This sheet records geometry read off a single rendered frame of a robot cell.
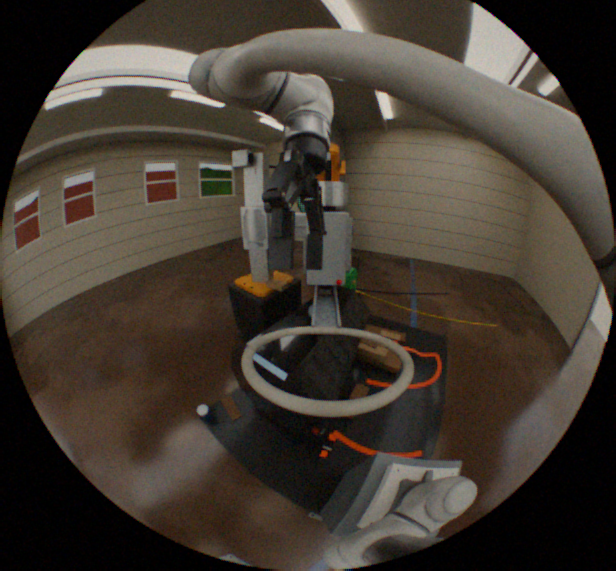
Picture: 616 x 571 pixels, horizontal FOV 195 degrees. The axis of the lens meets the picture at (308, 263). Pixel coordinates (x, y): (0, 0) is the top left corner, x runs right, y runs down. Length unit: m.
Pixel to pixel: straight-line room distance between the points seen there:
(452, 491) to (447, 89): 0.64
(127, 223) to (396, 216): 8.20
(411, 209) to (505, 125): 5.68
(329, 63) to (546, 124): 0.17
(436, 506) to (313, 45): 0.74
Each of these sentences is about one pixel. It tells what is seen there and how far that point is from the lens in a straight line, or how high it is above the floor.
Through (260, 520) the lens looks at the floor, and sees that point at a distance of 1.66.
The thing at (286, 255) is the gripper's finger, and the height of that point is 1.54.
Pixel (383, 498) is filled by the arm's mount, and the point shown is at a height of 0.86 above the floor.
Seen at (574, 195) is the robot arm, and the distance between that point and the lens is 0.16.
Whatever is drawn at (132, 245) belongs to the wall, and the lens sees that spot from 6.63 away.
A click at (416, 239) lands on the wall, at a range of 5.91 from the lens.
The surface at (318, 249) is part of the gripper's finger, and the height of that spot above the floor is 1.51.
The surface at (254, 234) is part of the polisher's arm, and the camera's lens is 1.67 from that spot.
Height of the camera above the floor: 1.61
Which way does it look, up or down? 20 degrees down
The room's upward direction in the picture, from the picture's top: straight up
